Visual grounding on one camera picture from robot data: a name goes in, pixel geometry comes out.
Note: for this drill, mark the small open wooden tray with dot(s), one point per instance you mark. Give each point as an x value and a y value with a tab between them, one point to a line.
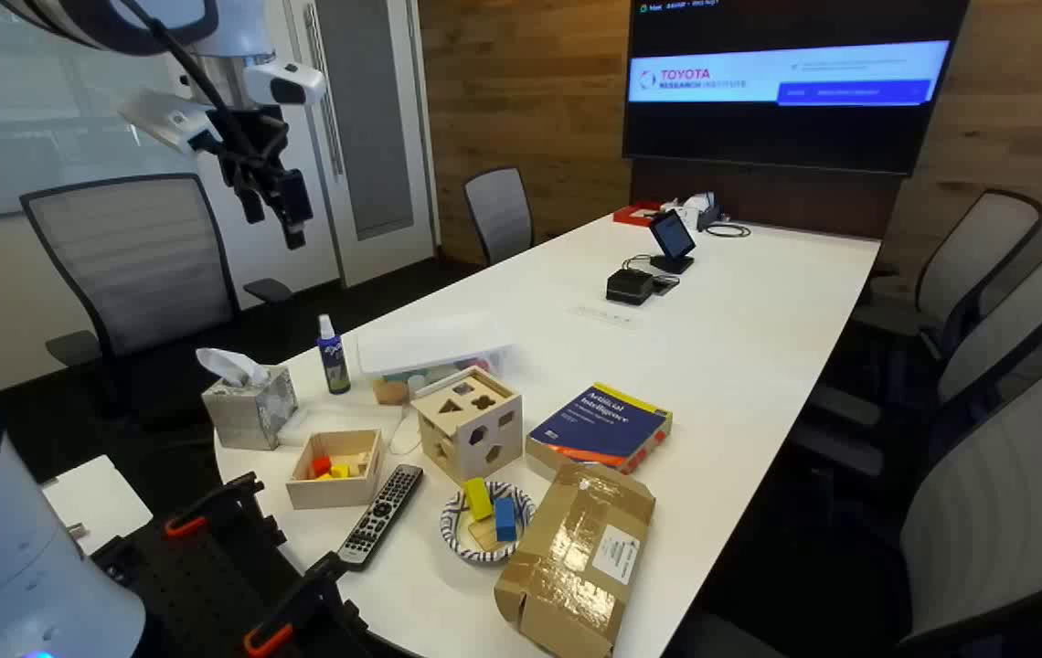
329	490

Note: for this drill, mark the yellow wooden block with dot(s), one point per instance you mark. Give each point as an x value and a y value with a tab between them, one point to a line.
353	468
476	497

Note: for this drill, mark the red flat object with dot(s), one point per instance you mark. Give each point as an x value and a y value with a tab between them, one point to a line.
636	216

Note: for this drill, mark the blue and orange book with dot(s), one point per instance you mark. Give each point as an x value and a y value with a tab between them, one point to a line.
596	427

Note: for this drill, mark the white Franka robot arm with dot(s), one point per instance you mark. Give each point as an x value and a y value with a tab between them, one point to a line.
8	570

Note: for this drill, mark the white door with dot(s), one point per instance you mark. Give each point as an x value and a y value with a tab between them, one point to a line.
374	122

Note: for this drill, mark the black remote control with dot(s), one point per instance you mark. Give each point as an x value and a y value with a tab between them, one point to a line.
376	518

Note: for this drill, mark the brown cardboard box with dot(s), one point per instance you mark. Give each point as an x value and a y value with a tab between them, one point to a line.
574	559

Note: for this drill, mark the grey mesh office chair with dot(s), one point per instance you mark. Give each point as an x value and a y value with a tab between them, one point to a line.
978	256
498	213
1014	497
1006	329
129	256

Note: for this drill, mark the black tablet on stand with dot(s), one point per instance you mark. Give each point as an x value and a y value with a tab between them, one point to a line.
669	234

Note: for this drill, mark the wooden shape sorter toy box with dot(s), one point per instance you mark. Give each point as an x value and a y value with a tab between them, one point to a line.
468	427

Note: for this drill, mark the small black box device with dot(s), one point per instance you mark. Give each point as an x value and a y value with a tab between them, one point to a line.
629	288

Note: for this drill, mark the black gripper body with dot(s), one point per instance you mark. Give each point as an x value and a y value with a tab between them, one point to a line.
245	141

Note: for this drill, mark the blue spray bottle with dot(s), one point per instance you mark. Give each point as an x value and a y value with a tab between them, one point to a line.
332	368

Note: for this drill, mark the blue wooden block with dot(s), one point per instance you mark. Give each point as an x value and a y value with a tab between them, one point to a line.
507	518

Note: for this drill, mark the red wooden block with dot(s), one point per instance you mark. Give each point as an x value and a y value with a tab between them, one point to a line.
320	464

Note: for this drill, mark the black robot mounting stand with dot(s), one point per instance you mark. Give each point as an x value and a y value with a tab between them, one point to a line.
196	596

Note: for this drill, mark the grey tissue box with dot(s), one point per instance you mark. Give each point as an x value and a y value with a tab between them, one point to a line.
251	416

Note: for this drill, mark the white paper sheet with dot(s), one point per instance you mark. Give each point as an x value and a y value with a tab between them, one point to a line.
94	497

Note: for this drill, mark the wall mounted TV screen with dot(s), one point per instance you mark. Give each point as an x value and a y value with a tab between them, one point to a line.
787	84

